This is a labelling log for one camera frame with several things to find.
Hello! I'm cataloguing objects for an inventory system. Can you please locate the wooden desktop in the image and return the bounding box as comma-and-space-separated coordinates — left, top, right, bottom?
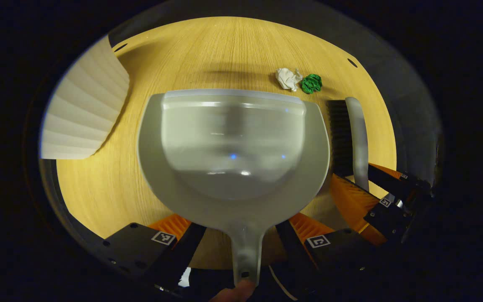
56, 17, 398, 270

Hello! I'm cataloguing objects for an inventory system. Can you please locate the small white broom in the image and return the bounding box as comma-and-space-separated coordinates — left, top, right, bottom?
326, 96, 370, 192

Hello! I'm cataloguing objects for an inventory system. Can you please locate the white paper ball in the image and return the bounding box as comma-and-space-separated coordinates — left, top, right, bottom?
275, 68, 304, 92

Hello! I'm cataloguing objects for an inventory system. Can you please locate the white ribbed garbage bin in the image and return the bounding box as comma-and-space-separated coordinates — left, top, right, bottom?
39, 35, 130, 160

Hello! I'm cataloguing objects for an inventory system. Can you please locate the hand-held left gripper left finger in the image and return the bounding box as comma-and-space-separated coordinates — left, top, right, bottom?
94, 213, 207, 294

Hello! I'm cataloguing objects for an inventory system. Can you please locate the green paper ball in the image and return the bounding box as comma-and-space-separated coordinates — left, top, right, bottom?
301, 73, 323, 94

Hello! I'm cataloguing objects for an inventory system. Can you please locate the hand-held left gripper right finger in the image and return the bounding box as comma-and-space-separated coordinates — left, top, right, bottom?
275, 212, 378, 290

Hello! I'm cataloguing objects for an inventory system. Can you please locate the white plastic dustpan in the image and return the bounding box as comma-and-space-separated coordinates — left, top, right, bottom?
137, 89, 331, 288

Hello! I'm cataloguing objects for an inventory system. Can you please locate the white cable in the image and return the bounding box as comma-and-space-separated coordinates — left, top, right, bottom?
268, 264, 297, 301

